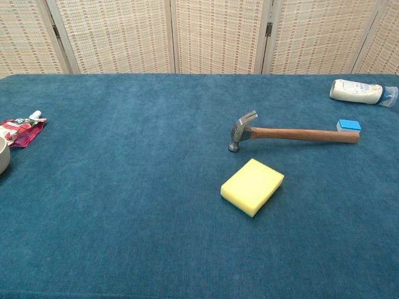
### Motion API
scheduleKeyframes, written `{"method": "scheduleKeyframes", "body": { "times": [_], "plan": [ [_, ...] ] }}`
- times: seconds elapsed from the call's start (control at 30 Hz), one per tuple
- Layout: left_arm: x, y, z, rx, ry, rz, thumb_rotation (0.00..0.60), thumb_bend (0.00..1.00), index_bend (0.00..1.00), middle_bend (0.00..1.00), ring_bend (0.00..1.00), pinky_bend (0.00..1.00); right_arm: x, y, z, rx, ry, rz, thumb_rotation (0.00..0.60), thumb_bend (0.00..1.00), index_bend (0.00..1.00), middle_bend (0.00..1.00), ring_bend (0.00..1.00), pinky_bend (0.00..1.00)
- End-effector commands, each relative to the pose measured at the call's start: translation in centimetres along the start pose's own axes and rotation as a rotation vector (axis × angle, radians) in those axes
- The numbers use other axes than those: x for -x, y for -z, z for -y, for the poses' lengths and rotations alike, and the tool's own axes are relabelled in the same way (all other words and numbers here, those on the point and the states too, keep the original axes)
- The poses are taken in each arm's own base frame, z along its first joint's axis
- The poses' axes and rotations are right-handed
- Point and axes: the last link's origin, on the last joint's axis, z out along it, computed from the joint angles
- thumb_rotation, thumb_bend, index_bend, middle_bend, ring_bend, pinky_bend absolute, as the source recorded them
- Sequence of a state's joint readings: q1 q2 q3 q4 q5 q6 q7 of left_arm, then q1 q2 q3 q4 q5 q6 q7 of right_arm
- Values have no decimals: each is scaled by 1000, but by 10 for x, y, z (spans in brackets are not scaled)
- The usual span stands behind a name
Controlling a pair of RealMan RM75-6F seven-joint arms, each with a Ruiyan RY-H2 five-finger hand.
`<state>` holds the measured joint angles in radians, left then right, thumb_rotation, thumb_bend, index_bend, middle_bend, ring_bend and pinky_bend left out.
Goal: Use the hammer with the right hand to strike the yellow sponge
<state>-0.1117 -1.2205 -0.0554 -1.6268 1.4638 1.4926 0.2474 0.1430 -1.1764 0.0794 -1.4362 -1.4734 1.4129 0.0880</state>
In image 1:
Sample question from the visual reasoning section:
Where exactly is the wooden handled hammer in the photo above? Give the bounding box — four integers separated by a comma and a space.
228, 110, 360, 153

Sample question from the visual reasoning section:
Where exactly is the yellow sponge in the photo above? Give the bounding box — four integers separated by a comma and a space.
220, 158, 285, 218

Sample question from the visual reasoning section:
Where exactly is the blue table cloth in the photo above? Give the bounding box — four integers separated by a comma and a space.
0, 74, 399, 299

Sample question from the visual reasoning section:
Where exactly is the woven folding screen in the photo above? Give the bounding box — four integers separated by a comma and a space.
0, 0, 399, 78

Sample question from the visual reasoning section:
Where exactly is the blue white eraser block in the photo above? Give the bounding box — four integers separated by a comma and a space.
336, 119, 362, 133

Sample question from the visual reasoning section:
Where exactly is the cream squeeze bottle blue cap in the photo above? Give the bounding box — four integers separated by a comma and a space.
329, 78, 399, 108

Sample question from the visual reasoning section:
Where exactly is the red drink pouch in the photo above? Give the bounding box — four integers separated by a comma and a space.
0, 110, 47, 148

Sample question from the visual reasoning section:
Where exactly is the beige bowl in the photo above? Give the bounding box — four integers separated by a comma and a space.
0, 137, 11, 175

